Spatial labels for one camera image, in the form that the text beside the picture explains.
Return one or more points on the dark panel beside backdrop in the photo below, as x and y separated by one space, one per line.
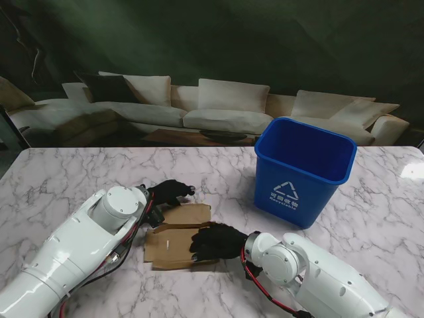
13 129

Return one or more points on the blue recycling bin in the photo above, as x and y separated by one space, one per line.
291 195

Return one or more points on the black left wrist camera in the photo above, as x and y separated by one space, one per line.
156 217

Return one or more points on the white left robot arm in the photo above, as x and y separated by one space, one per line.
76 245

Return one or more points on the printed sofa scene backdrop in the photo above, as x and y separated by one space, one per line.
212 49

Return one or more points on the brown cardboard box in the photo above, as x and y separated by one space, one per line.
175 242

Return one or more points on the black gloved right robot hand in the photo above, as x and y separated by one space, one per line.
222 243

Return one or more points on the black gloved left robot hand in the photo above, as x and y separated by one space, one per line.
169 191

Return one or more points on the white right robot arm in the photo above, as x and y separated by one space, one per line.
314 275

